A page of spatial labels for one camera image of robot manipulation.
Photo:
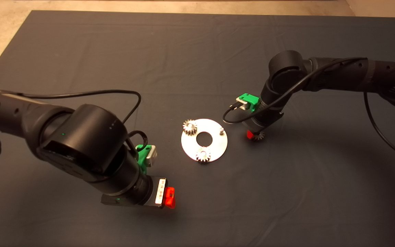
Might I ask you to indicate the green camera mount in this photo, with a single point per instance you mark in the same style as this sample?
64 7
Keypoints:
142 156
252 101

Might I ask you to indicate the round metal carrier plate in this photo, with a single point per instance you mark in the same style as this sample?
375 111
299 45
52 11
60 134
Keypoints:
218 144

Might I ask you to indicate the silver camera box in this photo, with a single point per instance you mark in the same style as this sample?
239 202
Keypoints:
152 156
241 104

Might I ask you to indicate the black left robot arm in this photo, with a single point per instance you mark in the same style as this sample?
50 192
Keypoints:
87 144

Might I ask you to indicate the small steel planetary gear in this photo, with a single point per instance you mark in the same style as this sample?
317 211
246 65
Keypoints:
188 127
260 136
200 157

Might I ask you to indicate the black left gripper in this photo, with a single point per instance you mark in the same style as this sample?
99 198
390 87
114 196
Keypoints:
159 192

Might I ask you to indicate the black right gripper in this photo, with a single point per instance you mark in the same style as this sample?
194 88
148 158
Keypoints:
266 120

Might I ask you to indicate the green left camera mount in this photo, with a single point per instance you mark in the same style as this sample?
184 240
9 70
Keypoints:
142 156

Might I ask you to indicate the green right camera mount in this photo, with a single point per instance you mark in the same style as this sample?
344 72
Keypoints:
252 101

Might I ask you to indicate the silver right camera box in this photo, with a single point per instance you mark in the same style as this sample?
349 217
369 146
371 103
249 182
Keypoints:
241 104

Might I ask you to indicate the silver left camera box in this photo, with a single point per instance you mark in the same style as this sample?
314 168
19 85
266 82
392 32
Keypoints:
152 156

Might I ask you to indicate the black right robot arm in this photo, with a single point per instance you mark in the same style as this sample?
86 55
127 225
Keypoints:
341 73

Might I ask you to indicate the dark grey table cloth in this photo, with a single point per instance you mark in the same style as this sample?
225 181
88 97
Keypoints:
286 188

